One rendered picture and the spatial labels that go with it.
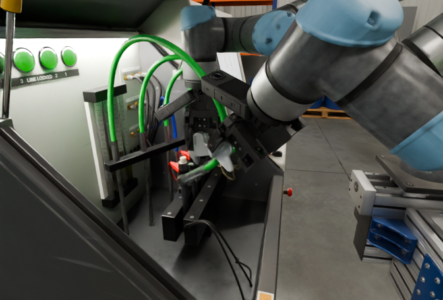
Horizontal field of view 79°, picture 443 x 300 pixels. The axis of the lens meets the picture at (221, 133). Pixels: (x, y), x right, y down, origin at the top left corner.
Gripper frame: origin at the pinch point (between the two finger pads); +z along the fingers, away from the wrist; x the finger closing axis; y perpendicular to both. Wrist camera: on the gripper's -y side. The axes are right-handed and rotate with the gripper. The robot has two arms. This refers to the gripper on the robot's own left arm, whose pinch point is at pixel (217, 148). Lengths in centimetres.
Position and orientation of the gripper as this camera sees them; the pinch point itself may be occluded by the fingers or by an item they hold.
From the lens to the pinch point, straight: 51.4
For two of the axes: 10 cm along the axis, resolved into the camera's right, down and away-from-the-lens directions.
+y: 5.8, 7.9, -2.0
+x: 7.5, -4.2, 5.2
